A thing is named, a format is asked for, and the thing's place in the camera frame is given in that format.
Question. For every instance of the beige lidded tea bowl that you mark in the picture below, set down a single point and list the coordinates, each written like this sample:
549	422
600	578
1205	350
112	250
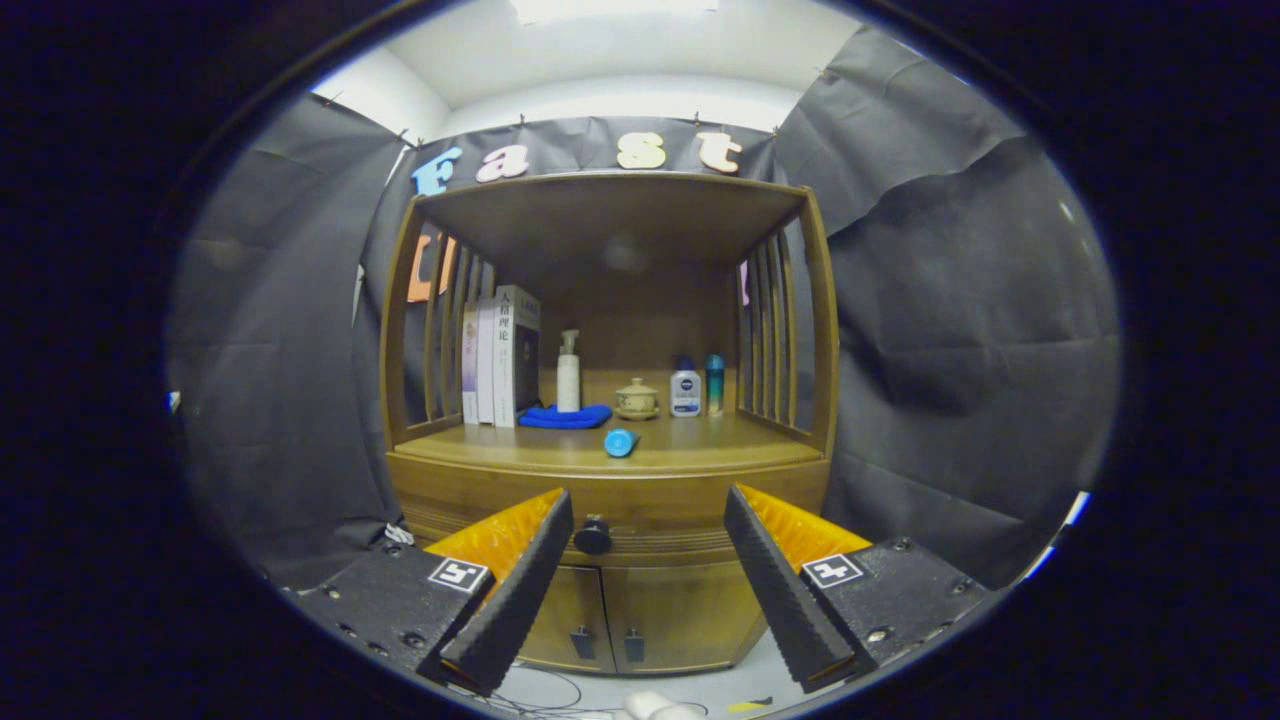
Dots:
637	398

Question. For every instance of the teal bottle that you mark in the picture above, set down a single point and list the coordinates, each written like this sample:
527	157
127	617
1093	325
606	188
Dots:
715	390

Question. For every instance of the yellow floor tape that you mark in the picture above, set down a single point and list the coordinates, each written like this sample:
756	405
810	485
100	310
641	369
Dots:
750	704

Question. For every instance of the wooden cabinet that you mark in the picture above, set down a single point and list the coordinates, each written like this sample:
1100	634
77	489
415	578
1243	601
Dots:
600	210

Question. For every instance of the black backdrop cloth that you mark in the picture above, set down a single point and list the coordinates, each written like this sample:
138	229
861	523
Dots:
950	350

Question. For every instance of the white spray bottle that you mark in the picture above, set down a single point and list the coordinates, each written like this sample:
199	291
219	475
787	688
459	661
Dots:
568	385

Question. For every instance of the beige saucer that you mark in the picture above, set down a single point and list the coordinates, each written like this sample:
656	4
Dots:
637	415

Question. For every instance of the thick grey and white book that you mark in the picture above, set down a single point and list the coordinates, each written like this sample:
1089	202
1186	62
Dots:
510	350

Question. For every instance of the thin purple book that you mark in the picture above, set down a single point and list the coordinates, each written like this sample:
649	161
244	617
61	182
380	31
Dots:
469	365

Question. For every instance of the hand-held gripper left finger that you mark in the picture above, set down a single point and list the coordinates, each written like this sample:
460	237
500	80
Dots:
520	590

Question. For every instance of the ceiling light panel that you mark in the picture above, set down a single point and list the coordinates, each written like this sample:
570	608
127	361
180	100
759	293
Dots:
610	8

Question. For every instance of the wooden countertop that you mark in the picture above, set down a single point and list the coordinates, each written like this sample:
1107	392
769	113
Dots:
720	445

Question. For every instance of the blue and white tube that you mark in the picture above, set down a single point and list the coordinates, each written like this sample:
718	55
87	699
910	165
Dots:
620	443

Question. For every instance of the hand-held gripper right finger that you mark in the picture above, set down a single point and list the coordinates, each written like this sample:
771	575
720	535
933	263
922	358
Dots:
780	590

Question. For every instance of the wooden cabinet door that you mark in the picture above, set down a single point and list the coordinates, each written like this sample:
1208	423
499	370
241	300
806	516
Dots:
680	610
565	610

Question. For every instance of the white lotion bottle blue cap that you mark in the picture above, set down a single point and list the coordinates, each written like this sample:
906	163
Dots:
686	395

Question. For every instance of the small white bundle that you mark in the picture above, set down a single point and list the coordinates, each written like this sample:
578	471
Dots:
398	534

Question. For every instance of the blue folded cloth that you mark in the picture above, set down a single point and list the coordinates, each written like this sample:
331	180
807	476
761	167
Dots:
560	417

